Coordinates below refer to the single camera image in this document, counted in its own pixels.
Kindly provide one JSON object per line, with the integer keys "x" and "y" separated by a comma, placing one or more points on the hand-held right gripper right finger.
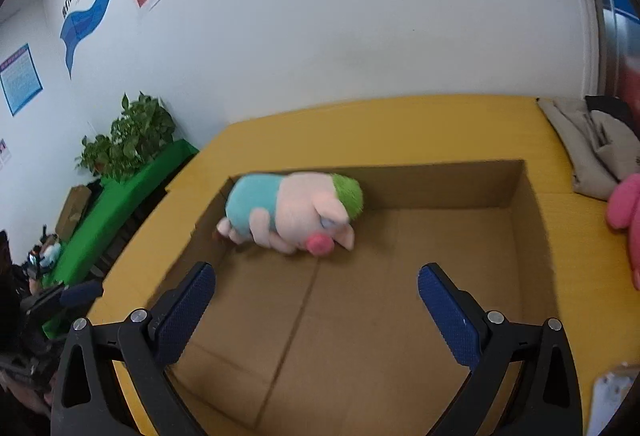
{"x": 447, "y": 311}

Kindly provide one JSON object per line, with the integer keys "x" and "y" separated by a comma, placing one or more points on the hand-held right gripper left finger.
{"x": 187, "y": 311}

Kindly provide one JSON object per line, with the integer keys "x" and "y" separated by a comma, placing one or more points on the brown cardboard box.
{"x": 380, "y": 276}

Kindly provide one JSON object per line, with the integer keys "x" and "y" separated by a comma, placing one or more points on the pink pig plush toy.
{"x": 295, "y": 206}

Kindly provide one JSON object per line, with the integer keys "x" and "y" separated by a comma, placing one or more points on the green covered table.
{"x": 125, "y": 201}

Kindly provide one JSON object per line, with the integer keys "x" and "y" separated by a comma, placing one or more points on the small brown cardboard carton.
{"x": 72, "y": 211}

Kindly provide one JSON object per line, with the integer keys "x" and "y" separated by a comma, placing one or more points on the small potted green plant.
{"x": 95, "y": 156}

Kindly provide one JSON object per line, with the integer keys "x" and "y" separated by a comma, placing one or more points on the white packet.
{"x": 607, "y": 401}

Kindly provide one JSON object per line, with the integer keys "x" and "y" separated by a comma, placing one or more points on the large potted green plant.
{"x": 142, "y": 126}

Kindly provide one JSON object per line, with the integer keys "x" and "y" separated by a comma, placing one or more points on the bright pink plush toy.
{"x": 627, "y": 211}

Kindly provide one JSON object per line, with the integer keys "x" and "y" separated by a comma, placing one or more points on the beige jacket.
{"x": 575, "y": 136}

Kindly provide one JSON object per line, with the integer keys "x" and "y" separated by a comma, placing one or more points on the black cloth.
{"x": 607, "y": 105}

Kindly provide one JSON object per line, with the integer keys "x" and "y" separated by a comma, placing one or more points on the small wall notice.
{"x": 4, "y": 155}

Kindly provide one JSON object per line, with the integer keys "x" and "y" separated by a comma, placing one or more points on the blue framed wall poster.
{"x": 20, "y": 79}

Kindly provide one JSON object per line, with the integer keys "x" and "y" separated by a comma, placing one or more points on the grey door frame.
{"x": 607, "y": 41}

